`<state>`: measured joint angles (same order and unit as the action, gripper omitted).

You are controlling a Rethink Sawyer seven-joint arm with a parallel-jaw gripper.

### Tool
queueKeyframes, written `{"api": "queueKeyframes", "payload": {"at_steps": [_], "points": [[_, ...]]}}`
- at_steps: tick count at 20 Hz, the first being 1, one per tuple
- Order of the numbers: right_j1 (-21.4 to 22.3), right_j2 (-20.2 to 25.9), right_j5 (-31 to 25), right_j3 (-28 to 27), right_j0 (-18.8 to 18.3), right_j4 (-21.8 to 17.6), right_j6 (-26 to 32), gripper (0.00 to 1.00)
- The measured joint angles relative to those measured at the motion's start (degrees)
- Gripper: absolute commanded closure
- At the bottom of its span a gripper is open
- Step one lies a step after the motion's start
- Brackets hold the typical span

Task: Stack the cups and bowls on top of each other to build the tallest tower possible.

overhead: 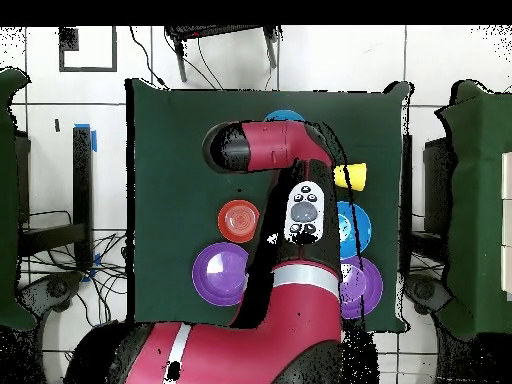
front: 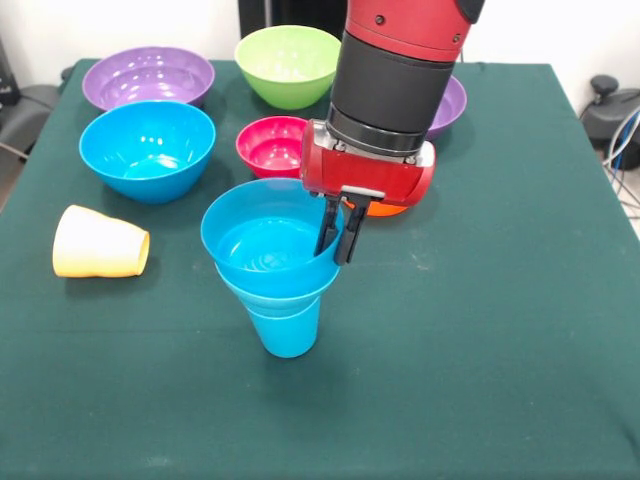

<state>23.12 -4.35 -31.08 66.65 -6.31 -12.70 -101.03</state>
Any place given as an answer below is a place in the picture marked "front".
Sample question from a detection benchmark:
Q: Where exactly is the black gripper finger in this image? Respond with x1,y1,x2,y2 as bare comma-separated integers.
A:
313,194,342,257
333,197,372,266

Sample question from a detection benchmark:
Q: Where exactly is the purple plastic bowl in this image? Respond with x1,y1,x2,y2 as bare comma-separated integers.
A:
426,74,468,142
82,46,216,112

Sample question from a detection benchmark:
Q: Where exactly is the bundle of floor cables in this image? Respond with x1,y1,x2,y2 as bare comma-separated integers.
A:
602,107,640,211

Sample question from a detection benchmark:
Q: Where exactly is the orange plastic bowl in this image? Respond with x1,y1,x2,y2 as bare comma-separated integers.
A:
366,201,410,218

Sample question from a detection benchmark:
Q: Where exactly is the large blue plastic bowl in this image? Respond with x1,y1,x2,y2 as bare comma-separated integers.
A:
78,100,217,205

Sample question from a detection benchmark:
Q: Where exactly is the yellow plastic cup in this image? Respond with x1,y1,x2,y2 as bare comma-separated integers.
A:
52,204,151,279

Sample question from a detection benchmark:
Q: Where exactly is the blue plastic cup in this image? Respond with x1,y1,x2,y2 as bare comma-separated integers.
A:
246,298,322,359

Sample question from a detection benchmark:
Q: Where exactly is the small blue plastic bowl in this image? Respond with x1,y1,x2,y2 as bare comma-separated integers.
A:
200,178,347,290

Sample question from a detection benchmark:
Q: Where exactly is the pink plastic bowl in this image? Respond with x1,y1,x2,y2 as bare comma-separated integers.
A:
235,115,310,180

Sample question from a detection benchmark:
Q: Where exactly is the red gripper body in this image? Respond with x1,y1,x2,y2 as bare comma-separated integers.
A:
299,118,437,209

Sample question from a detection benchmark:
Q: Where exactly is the dark green table cloth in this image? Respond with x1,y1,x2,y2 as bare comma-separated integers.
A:
0,58,640,480

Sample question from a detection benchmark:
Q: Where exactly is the cyan plastic bowl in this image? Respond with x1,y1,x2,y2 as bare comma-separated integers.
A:
214,259,342,317

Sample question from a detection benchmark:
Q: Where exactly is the green plastic bowl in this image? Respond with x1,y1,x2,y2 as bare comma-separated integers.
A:
234,24,344,111

